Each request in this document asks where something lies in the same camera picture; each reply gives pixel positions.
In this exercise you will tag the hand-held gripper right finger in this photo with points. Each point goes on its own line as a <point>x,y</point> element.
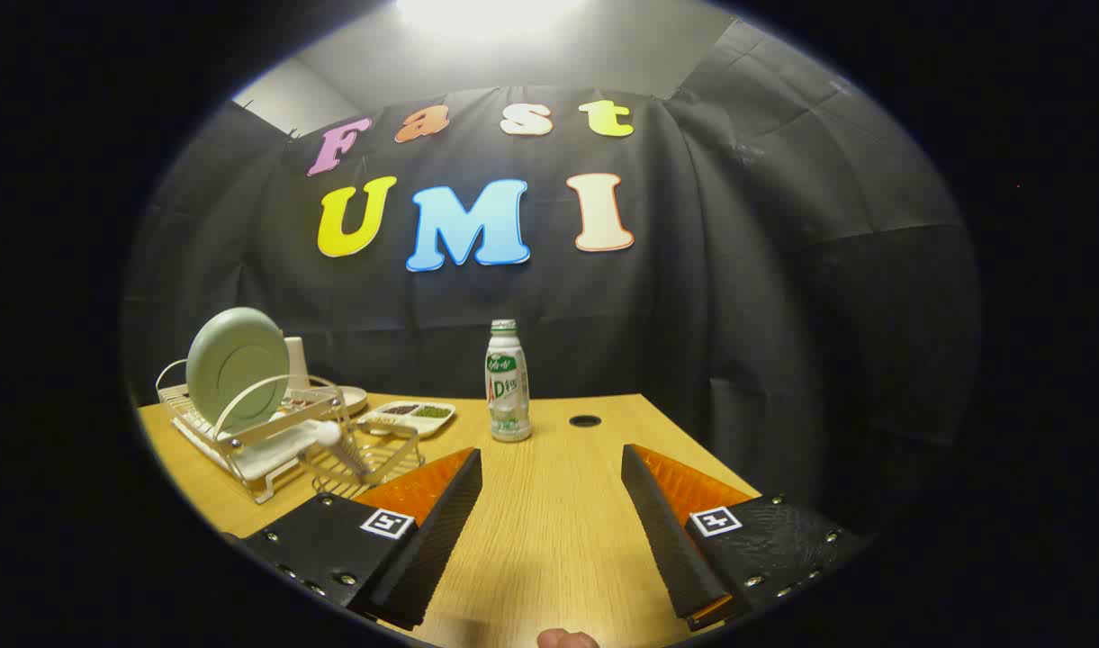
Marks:
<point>662,540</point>

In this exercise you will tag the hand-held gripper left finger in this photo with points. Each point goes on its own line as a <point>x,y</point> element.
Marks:
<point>436,540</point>

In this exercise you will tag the pale green plate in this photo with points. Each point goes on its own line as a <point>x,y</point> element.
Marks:
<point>234,369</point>

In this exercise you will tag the beige round plate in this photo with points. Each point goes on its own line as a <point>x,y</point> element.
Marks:
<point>355,399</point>

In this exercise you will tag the white divided tray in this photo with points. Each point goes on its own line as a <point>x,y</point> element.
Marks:
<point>427,426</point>

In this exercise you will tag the pile of green beans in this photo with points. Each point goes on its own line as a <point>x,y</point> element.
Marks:
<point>433,412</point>

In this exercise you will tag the pile of dark beans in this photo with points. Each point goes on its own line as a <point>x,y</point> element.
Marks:
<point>401,410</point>

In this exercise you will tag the white drink bottle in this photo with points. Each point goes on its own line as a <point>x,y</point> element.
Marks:
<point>508,387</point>

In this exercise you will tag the white drain tray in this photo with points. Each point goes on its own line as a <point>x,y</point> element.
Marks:
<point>265,463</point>

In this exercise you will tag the white toaster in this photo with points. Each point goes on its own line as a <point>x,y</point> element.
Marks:
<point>297,364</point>

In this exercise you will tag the black backdrop cloth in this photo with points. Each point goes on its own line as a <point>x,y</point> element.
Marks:
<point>738,315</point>

